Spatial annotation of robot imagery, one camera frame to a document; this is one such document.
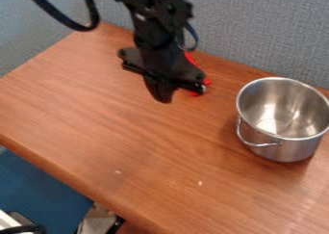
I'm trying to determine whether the grey table leg bracket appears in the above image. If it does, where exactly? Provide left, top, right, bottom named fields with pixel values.
left=76, top=203, right=125, bottom=234

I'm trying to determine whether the white device corner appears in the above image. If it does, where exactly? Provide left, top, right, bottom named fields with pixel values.
left=0, top=209, right=45, bottom=234

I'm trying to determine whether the red rectangular block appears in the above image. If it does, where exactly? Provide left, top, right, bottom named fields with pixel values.
left=184, top=51, right=210, bottom=96

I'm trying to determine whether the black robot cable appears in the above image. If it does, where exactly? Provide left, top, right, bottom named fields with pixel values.
left=19, top=0, right=101, bottom=33

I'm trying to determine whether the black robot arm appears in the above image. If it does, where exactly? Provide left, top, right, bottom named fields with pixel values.
left=116, top=0, right=206, bottom=103

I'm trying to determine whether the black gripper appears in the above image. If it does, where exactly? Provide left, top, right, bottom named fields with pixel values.
left=118, top=35, right=206, bottom=104

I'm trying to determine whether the stainless steel pot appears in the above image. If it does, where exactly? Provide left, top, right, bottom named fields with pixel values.
left=237, top=77, right=329, bottom=163

